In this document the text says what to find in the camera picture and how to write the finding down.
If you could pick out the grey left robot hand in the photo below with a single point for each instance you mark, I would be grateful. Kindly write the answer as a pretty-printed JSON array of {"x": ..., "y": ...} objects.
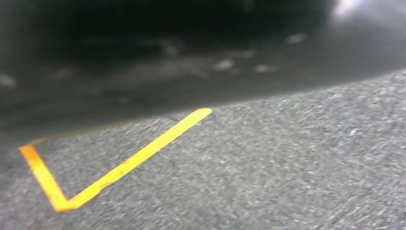
[{"x": 158, "y": 47}]

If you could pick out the yellow floor tape corner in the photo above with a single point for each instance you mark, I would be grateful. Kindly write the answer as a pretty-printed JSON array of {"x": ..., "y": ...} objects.
[{"x": 127, "y": 165}]

